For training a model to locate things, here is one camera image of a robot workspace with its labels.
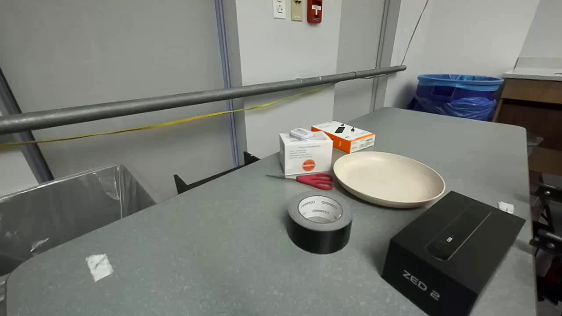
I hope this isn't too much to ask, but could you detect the black ZED 2 box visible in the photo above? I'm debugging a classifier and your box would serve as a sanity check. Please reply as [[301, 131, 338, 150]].
[[382, 190, 528, 316]]

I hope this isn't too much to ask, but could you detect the white box with red dot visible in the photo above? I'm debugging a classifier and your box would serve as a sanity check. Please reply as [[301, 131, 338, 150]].
[[278, 129, 336, 180]]

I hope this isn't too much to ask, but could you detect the thin wall cable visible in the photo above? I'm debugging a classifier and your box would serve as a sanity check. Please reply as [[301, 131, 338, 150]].
[[401, 0, 433, 68]]

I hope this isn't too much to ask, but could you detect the beige wall switch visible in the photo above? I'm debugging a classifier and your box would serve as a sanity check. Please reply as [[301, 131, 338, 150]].
[[291, 0, 306, 24]]

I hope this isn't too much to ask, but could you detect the black equipment stand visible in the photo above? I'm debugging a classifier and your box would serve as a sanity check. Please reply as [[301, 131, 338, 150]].
[[529, 182, 562, 306]]

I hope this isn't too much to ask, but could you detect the yellow cord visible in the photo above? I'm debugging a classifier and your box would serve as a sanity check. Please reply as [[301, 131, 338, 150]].
[[0, 87, 331, 152]]

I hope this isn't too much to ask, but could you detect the grey wall strip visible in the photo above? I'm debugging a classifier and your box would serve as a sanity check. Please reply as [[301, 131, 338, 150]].
[[371, 0, 403, 111]]

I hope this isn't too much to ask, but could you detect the wooden desk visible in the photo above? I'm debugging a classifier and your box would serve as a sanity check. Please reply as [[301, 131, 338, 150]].
[[494, 71, 562, 178]]

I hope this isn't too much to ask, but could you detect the grey metal pole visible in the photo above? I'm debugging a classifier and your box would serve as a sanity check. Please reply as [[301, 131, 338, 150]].
[[0, 64, 408, 136]]

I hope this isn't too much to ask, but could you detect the blue wall strip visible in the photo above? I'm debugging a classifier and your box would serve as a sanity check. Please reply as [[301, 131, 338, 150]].
[[213, 0, 248, 168]]

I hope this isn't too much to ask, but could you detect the blue lined trash bin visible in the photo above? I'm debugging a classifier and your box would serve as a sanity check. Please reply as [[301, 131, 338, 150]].
[[408, 73, 507, 124]]

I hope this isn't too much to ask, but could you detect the dark diagonal beam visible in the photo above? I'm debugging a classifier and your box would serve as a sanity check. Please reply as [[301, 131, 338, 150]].
[[0, 69, 57, 185]]

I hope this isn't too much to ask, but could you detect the cream plate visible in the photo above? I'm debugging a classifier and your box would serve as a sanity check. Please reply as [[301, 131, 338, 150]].
[[333, 150, 449, 211]]

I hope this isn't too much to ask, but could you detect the black masking tape roll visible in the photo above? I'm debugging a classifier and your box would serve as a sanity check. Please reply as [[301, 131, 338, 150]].
[[287, 194, 356, 255]]

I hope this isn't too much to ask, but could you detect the red fire alarm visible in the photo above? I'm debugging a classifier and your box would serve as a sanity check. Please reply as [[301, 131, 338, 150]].
[[306, 0, 326, 27]]

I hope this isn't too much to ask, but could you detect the small white adapter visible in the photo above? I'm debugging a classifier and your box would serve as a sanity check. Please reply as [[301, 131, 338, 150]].
[[289, 127, 315, 141]]

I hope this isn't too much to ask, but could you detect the orange and white box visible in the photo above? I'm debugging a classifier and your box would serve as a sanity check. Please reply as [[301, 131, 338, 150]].
[[310, 120, 378, 157]]

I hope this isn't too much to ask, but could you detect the grey bin with plastic liner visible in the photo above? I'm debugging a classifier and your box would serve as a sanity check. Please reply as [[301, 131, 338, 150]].
[[0, 164, 159, 278]]

